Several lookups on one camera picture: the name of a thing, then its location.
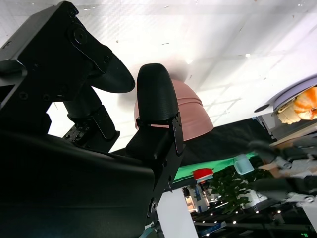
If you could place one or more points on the green cloth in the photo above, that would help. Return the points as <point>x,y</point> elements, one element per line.
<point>188,172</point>

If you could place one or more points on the orange striped toy food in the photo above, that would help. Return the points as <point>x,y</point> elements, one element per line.
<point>305,104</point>

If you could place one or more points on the beige toy food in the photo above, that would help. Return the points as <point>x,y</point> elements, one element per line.
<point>288,115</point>

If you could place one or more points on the brown cardboard box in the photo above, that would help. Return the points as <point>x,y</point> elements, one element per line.
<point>266,168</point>

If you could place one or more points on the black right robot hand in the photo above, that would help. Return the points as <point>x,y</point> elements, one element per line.
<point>62,178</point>

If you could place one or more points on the white pillar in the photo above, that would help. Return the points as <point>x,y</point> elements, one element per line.
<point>310,219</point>
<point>175,215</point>

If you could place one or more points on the pale blue cup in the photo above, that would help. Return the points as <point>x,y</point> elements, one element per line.
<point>244,164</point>

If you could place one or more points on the red container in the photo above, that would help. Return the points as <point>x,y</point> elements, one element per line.
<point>203,174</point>

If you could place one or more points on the black round table grommet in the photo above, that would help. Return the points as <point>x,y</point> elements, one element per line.
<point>262,108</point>

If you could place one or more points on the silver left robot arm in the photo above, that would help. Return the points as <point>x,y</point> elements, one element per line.
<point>297,163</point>

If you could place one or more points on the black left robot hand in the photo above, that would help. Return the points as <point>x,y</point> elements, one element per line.
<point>262,147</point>

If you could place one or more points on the green leafy plant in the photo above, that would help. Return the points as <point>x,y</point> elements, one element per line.
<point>230,191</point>

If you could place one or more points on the lavender round plate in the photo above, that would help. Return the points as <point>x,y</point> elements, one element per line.
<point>289,93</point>

